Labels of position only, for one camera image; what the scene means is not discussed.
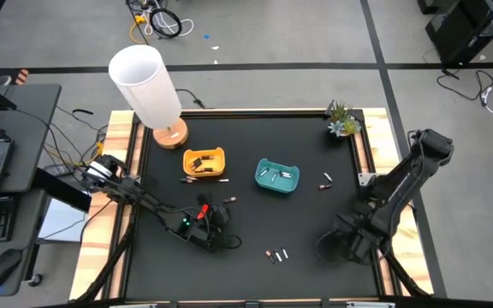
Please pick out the small potted succulent plant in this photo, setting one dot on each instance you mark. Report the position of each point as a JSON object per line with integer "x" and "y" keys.
{"x": 342, "y": 122}

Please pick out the black computer mouse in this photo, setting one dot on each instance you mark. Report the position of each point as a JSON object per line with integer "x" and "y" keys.
{"x": 2, "y": 267}

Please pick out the black aluminium table frame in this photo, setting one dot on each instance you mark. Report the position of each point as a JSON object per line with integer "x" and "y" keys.
{"x": 272, "y": 113}

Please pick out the white lamp with wooden base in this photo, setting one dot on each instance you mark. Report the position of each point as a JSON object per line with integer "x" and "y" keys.
{"x": 144, "y": 81}

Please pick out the black frame strut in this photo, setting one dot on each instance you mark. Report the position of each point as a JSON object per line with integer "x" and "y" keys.
{"x": 105, "y": 261}
{"x": 400, "y": 269}

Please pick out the small black box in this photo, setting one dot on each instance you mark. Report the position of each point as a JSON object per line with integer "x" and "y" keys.
{"x": 427, "y": 5}

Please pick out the silver metal bracket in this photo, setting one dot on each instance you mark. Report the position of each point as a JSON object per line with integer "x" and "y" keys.
{"x": 364, "y": 179}

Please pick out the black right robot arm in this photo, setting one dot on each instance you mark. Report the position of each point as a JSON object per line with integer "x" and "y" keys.
{"x": 400, "y": 179}

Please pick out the teal plastic bin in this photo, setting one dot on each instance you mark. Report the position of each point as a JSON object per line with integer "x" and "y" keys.
{"x": 276, "y": 186}

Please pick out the black table-level camera mount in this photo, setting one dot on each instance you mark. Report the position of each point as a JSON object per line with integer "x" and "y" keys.
{"x": 251, "y": 304}

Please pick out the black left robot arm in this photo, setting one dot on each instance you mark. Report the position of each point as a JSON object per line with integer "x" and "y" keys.
{"x": 152, "y": 206}

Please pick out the black slanted panel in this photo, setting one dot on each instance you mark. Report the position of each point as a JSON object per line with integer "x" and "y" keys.
{"x": 64, "y": 192}

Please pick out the black desk caster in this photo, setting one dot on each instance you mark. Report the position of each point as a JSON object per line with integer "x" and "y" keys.
{"x": 35, "y": 280}

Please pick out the black power adapter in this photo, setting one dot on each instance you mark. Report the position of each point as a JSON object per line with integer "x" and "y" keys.
{"x": 58, "y": 170}

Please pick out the silver metal plate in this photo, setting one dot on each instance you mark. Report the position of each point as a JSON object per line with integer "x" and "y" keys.
{"x": 370, "y": 305}
{"x": 133, "y": 305}

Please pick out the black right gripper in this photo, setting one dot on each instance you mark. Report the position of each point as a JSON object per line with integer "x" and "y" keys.
{"x": 353, "y": 239}

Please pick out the black desk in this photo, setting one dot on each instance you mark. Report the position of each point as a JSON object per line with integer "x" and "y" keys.
{"x": 32, "y": 128}

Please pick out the yellow plastic bin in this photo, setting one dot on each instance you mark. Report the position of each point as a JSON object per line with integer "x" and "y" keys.
{"x": 219, "y": 154}

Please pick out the light grey flat panel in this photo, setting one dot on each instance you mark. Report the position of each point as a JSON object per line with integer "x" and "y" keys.
{"x": 62, "y": 222}

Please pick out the black computer tower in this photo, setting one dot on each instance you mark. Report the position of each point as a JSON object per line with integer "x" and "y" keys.
{"x": 473, "y": 30}

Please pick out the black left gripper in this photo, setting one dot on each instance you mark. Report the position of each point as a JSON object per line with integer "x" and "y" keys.
{"x": 218, "y": 218}

